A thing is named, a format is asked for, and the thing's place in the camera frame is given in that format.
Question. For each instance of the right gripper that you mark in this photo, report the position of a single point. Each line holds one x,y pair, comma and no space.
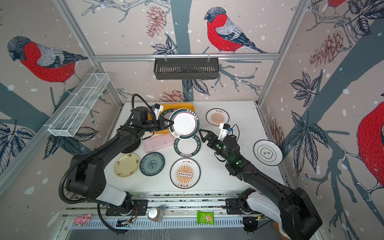
210,137

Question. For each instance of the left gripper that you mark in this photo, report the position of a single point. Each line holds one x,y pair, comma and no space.
161,121

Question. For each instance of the large green rim plate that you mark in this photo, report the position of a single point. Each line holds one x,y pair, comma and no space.
186,124

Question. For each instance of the white plate emblem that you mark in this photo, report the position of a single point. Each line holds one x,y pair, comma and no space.
268,153

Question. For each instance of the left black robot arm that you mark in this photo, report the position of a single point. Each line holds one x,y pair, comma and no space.
85,179

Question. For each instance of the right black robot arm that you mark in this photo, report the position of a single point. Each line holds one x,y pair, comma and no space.
300,219

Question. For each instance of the pink rectangular box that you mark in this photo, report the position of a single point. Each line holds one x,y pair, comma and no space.
158,142

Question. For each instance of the small orange sunburst plate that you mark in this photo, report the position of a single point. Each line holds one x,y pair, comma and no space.
217,116

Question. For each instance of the small green rim plate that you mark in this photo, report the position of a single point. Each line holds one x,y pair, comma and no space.
187,148

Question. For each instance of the black round plate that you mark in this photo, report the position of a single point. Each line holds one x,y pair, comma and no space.
131,148

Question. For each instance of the large orange sunburst plate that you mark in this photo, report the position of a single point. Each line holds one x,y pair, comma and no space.
185,173

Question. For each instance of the teal patterned plate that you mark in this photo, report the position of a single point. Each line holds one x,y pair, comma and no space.
152,164

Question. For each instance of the pale yellow plate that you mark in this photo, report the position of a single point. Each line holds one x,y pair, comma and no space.
127,165

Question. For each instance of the green snack packet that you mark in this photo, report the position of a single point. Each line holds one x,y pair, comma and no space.
205,218

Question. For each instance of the pink pig toy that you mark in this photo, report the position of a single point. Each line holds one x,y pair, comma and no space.
81,220

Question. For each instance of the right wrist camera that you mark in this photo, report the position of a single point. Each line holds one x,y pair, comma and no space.
224,131

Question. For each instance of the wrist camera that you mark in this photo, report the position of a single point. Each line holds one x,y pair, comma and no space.
157,109
224,131

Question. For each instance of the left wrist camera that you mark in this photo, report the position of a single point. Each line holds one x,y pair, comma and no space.
157,109

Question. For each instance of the black wall basket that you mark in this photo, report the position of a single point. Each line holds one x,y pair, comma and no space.
187,69

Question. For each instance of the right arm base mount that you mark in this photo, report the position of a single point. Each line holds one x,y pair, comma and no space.
238,207

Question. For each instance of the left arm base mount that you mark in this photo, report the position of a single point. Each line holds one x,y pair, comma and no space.
131,208

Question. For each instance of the white wire mesh shelf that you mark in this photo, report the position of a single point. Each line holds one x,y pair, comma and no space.
81,102

